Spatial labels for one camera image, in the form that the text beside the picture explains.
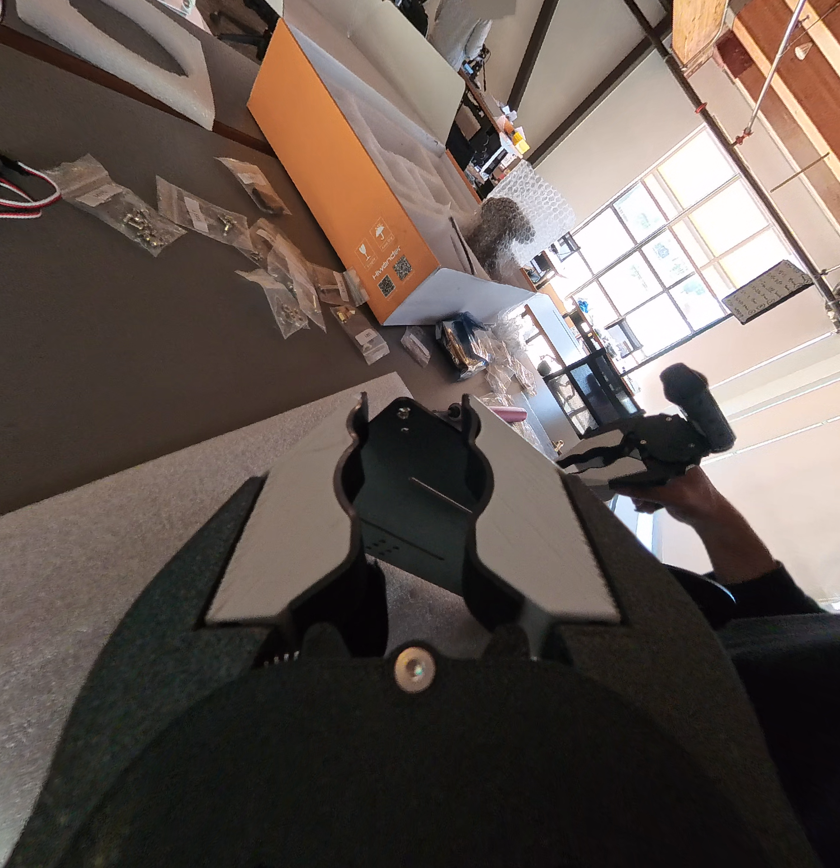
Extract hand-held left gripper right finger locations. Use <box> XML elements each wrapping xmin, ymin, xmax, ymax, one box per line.
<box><xmin>461</xmin><ymin>393</ymin><xmax>622</xmax><ymax>662</ymax></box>

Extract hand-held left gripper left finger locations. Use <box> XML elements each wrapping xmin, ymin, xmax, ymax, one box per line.
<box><xmin>204</xmin><ymin>392</ymin><xmax>370</xmax><ymax>628</ymax></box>

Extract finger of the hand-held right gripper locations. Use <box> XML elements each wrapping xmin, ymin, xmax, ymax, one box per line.
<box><xmin>557</xmin><ymin>434</ymin><xmax>631</xmax><ymax>470</ymax></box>
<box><xmin>566</xmin><ymin>454</ymin><xmax>656</xmax><ymax>491</ymax></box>

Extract black metal plate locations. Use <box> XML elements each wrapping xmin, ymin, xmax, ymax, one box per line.
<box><xmin>352</xmin><ymin>399</ymin><xmax>492</xmax><ymax>598</ymax></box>

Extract person's right forearm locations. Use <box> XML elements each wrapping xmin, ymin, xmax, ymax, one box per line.
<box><xmin>667</xmin><ymin>515</ymin><xmax>840</xmax><ymax>747</ymax></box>

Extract dark grey desk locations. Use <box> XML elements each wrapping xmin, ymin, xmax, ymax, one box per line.
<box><xmin>0</xmin><ymin>37</ymin><xmax>563</xmax><ymax>523</ymax></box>

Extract person's right hand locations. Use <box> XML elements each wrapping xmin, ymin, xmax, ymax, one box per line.
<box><xmin>633</xmin><ymin>468</ymin><xmax>734</xmax><ymax>545</ymax></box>

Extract black glass cabinet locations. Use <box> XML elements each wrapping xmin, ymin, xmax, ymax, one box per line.
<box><xmin>562</xmin><ymin>346</ymin><xmax>641</xmax><ymax>435</ymax></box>

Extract white foam sheet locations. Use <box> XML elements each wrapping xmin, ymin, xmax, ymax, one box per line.
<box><xmin>0</xmin><ymin>372</ymin><xmax>563</xmax><ymax>862</ymax></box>

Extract dark foil parts bag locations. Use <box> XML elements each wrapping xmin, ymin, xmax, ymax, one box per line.
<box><xmin>437</xmin><ymin>313</ymin><xmax>493</xmax><ymax>381</ymax></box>

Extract small written whiteboard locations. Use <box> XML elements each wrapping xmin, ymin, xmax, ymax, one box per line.
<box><xmin>722</xmin><ymin>259</ymin><xmax>816</xmax><ymax>324</ymax></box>

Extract large grid window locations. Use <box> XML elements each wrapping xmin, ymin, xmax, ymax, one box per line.
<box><xmin>556</xmin><ymin>125</ymin><xmax>801</xmax><ymax>360</ymax></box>

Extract cluttered background workbench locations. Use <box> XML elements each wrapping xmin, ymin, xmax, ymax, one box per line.
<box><xmin>454</xmin><ymin>47</ymin><xmax>529</xmax><ymax>198</ymax></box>

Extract scattered small hardware bags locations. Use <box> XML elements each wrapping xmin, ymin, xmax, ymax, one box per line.
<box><xmin>57</xmin><ymin>155</ymin><xmax>434</xmax><ymax>367</ymax></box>

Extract metal ceiling pipe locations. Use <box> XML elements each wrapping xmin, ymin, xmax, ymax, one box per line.
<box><xmin>746</xmin><ymin>0</ymin><xmax>817</xmax><ymax>146</ymax></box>

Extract orange cardboard box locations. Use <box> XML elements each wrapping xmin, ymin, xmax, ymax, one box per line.
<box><xmin>247</xmin><ymin>19</ymin><xmax>539</xmax><ymax>326</ymax></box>

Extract white foam packing insert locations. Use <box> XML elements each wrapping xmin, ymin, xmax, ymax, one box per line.
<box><xmin>13</xmin><ymin>0</ymin><xmax>216</xmax><ymax>130</ymax></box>

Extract red white black cable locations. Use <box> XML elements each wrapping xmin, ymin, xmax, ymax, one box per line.
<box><xmin>0</xmin><ymin>149</ymin><xmax>63</xmax><ymax>221</ymax></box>

